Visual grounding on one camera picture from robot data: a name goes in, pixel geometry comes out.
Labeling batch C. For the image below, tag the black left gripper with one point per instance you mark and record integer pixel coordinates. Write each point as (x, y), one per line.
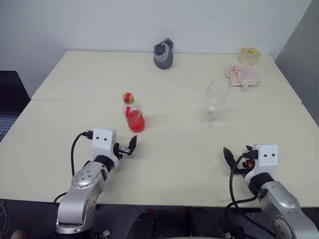
(117, 150)

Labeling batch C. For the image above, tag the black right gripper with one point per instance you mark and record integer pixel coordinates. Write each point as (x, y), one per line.
(245, 167)

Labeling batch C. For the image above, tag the bottle with red liquid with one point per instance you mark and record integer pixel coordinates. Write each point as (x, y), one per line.
(135, 122)

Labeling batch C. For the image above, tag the yellow bottle cap red tape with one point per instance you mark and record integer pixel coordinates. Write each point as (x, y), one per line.
(128, 97)

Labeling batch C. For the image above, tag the clear wine glass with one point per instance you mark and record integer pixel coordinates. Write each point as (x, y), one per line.
(217, 93)

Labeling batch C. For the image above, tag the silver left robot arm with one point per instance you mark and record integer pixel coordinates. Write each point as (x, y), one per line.
(82, 179)

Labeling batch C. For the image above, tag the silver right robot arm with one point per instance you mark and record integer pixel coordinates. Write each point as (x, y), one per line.
(281, 199)

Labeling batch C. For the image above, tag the dark rounded shape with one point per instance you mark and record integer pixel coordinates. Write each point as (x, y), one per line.
(142, 226)

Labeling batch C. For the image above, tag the pink folded towel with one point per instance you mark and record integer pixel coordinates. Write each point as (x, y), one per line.
(243, 76)

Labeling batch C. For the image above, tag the grey fabric cap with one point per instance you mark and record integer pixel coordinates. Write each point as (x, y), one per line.
(163, 58)

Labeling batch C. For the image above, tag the translucent tape roll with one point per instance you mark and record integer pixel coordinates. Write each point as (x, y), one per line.
(248, 56)

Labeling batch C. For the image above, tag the black laptop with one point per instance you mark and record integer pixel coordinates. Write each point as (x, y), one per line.
(11, 99)

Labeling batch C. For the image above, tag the brown rounded object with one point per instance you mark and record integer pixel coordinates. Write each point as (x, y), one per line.
(19, 235)

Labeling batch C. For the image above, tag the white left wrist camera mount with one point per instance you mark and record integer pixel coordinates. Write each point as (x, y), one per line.
(103, 143)

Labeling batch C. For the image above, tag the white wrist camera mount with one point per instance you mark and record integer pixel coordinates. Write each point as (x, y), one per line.
(103, 143)
(268, 159)

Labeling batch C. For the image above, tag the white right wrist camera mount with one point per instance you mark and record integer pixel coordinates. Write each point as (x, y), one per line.
(268, 159)

